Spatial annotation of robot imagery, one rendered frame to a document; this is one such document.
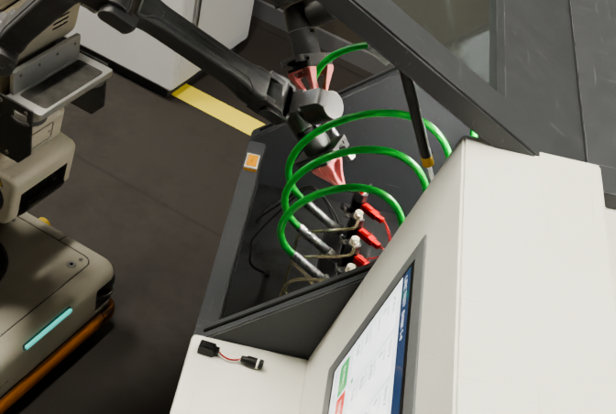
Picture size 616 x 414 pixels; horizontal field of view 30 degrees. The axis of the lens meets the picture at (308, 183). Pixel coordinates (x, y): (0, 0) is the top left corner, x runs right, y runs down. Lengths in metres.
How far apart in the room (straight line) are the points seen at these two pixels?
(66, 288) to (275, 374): 1.19
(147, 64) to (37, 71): 1.77
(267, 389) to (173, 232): 1.78
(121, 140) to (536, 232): 2.68
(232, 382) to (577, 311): 0.76
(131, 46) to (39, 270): 1.35
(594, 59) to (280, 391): 0.85
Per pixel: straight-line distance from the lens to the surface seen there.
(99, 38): 4.44
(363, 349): 1.82
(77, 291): 3.21
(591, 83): 2.14
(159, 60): 4.29
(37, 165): 2.77
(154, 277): 3.65
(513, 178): 1.75
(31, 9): 2.17
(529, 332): 1.51
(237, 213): 2.47
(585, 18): 2.35
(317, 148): 2.27
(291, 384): 2.11
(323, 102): 2.19
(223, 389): 2.08
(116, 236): 3.78
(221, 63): 2.14
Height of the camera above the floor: 2.55
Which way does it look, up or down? 38 degrees down
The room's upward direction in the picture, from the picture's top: 14 degrees clockwise
